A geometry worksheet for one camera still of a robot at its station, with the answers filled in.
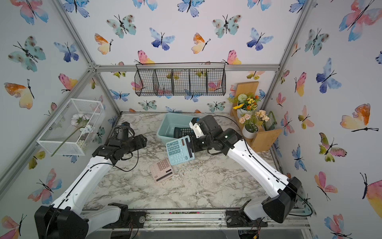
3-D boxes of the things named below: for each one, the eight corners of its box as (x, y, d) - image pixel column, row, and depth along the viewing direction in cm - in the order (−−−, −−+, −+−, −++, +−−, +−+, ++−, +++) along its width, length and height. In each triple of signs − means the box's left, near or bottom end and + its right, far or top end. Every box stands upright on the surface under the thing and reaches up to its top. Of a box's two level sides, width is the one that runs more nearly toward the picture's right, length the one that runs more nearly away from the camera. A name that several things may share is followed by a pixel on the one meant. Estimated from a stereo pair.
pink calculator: (155, 183, 87) (154, 181, 85) (149, 168, 93) (148, 166, 91) (174, 174, 91) (174, 172, 88) (168, 159, 97) (167, 157, 95)
